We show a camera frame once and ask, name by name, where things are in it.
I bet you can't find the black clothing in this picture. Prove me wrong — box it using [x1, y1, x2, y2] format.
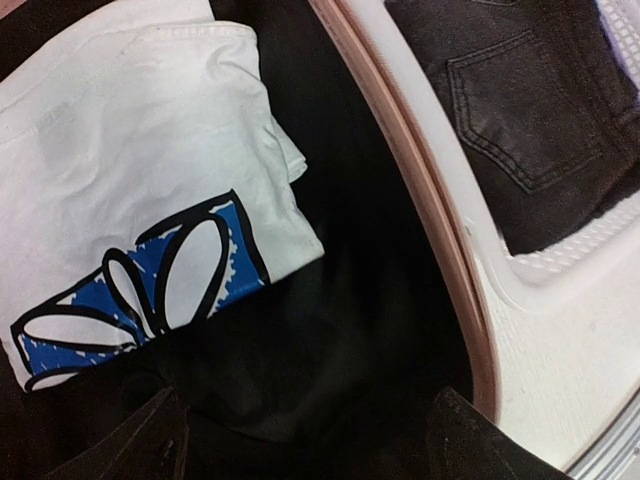
[386, 1, 639, 255]

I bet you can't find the white plastic mesh basket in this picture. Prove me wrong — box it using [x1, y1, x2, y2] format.
[316, 1, 639, 473]

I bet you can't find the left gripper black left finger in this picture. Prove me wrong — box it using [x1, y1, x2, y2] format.
[44, 388, 189, 480]

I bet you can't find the white printed t-shirt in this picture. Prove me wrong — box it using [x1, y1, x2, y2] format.
[1, 1, 324, 392]

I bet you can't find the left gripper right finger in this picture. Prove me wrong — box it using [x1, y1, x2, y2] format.
[429, 388, 568, 480]

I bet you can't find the pink hard-shell suitcase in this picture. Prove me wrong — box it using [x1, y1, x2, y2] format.
[1, 1, 473, 479]

